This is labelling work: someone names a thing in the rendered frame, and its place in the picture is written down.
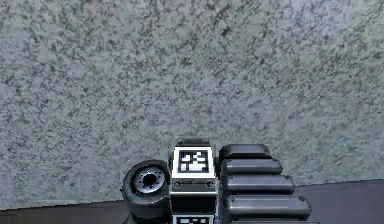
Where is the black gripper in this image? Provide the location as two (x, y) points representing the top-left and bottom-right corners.
(120, 159), (172, 224)

